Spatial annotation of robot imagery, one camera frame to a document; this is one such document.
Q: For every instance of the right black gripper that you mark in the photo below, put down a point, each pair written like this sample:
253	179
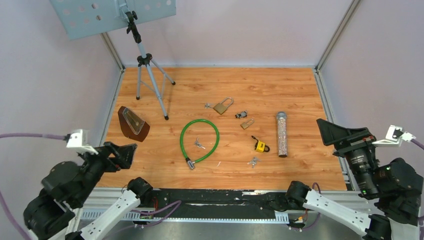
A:
356	137

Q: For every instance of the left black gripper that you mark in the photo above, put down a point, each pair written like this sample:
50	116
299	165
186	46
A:
114	161

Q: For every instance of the green cable lock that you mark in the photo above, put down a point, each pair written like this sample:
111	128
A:
191	163

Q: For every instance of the keys of cable lock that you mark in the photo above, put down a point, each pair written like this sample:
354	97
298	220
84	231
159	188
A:
198	144

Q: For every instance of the yellow black padlock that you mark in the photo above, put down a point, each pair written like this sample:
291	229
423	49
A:
260	146

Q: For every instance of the keys of yellow padlock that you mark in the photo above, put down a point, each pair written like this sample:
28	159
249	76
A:
253	162

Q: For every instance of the small brass padlock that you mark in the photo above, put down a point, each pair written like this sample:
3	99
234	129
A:
247	123

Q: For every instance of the large brass padlock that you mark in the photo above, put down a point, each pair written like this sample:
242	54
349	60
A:
220	107

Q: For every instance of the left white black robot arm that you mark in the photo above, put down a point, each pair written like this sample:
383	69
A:
68	186

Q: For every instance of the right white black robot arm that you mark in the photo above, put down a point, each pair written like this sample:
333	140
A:
396	188

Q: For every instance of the brown wooden metronome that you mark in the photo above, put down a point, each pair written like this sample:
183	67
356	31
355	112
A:
131	125

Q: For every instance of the glittery silver microphone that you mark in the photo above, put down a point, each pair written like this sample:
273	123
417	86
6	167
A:
282	139

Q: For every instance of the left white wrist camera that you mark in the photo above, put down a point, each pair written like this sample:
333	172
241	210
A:
78	141

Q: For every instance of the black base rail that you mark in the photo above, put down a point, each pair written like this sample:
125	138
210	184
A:
214	206

